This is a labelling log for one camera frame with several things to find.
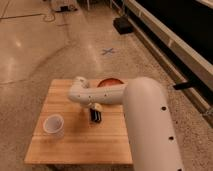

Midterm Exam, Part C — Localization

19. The black striped eraser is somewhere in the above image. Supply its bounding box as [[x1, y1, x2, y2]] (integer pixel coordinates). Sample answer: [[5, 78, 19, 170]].
[[90, 109, 102, 123]]

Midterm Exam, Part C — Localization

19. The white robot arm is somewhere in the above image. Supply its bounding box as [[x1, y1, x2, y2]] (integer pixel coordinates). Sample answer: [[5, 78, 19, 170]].
[[68, 77, 185, 171]]

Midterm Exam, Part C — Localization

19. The white ceramic cup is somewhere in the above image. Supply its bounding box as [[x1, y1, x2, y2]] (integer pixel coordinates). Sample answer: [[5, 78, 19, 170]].
[[43, 114, 64, 138]]

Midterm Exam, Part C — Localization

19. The orange bowl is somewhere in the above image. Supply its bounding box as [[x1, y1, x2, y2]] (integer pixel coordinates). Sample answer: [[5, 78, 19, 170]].
[[97, 78, 124, 87]]

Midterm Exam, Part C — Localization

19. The black box on floor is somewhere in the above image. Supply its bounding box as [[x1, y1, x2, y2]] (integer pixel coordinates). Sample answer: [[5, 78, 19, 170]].
[[113, 17, 133, 35]]

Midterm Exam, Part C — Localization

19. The white device on floor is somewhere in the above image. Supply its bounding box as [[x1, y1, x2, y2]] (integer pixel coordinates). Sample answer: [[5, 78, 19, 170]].
[[51, 0, 77, 12]]

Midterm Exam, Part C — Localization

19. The long white black bench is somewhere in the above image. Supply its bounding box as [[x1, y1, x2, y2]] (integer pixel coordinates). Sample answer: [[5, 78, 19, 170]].
[[109, 0, 213, 124]]

